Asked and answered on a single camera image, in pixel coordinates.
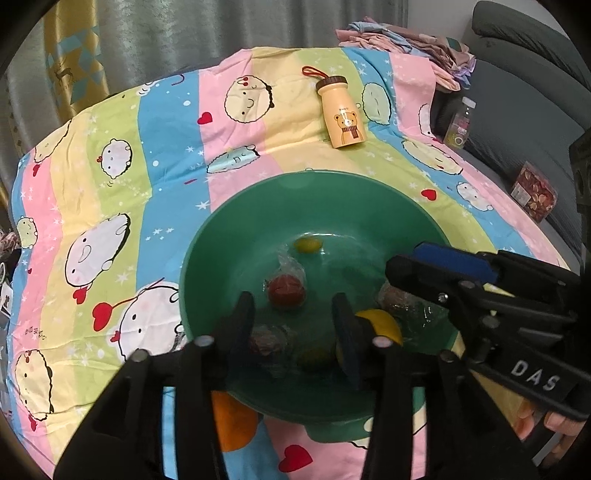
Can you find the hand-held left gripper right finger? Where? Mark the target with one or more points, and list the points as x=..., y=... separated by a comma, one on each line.
x=351, y=357

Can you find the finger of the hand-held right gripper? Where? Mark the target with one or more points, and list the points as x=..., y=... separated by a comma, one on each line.
x=415, y=277
x=455, y=261

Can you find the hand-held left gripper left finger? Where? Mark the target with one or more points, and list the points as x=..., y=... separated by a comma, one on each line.
x=240, y=323

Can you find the yellow mango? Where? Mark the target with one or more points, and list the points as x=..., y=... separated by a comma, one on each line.
x=381, y=325

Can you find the orange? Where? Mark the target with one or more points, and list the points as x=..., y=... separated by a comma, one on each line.
x=238, y=422

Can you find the small yellow green fruit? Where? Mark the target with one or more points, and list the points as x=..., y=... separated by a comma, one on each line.
x=308, y=245

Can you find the green plastic bowl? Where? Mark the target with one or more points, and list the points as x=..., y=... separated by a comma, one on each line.
x=258, y=221

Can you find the person's right hand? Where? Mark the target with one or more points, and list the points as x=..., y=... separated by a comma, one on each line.
x=554, y=431

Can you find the red brown snack box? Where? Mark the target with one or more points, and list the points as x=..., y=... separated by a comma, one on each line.
x=535, y=191

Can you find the clear plastic bottle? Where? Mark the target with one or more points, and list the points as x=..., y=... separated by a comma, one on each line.
x=459, y=127

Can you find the grey sofa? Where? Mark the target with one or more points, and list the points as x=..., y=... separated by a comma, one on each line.
x=521, y=115

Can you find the cartoon printed striped blanket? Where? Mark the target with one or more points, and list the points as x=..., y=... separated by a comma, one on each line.
x=138, y=184

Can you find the yellow bear print bottle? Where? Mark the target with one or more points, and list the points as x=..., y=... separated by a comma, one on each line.
x=344, y=120

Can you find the pile of folded clothes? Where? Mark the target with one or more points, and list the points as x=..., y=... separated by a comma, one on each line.
x=415, y=41

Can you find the pink white knitted cloth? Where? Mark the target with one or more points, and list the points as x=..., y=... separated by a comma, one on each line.
x=7, y=240

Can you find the yellow patterned curtain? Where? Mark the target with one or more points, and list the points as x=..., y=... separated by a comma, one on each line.
x=74, y=64

